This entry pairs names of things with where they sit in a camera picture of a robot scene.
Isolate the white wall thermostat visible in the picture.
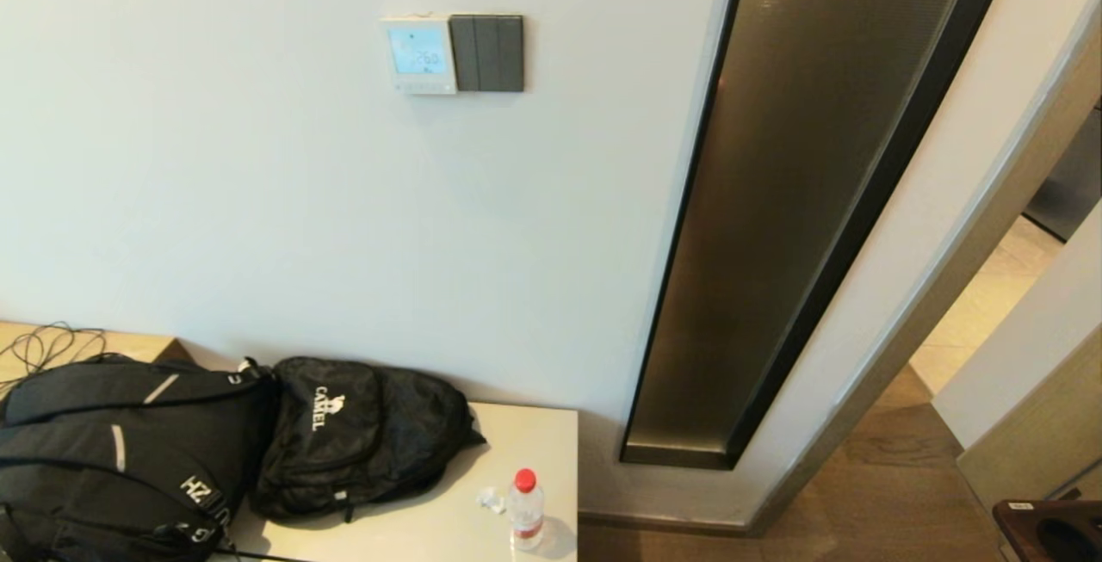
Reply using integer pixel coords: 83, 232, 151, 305
380, 15, 459, 96

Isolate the white low cabinet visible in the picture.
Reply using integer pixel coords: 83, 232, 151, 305
207, 400, 579, 562

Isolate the black Camel logo backpack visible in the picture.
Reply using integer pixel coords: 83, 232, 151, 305
248, 356, 487, 522

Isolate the clear red-capped water bottle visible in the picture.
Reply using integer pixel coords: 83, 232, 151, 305
506, 469, 546, 552

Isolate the light wood desk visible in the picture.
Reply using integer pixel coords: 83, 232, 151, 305
0, 321, 195, 375

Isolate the large black grey-striped backpack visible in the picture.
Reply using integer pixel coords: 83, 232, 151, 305
0, 353, 282, 562

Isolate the light wood door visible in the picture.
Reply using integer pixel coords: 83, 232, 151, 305
956, 321, 1102, 513

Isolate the dark grey wall switch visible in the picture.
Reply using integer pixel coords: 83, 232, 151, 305
449, 14, 525, 94

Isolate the beige door frame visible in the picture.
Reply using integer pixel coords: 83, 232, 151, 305
745, 0, 1102, 539

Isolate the black cable bundle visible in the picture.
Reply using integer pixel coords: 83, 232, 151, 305
0, 321, 109, 392

